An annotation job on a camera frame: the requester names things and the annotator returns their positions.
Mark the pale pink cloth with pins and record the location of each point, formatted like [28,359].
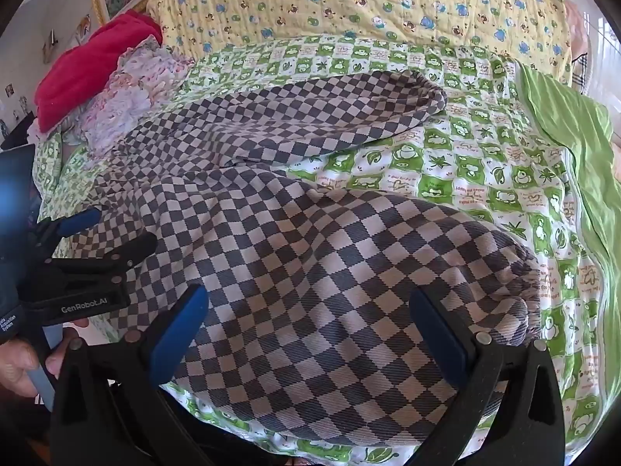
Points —
[576,26]

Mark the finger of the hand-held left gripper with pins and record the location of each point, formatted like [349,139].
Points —
[131,250]
[80,221]

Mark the small wall picture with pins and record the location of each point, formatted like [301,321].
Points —
[83,29]
[50,46]

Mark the pink floral ruffled cloth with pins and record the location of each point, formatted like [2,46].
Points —
[136,92]

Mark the yellow animal printed quilt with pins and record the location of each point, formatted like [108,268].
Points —
[349,5]

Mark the grey checkered pants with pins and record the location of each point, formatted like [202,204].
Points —
[301,276]

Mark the red cloth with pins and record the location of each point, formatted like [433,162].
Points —
[82,68]

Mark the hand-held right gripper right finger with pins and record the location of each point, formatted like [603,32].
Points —
[439,337]

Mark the green frog printed bedsheet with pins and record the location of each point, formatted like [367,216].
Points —
[485,170]

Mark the plaid cloth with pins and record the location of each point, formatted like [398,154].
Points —
[581,73]

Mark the person's left hand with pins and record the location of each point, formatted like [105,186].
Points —
[22,359]

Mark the plain green sheet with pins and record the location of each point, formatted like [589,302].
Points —
[577,131]

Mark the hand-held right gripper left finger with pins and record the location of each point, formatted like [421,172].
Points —
[180,332]

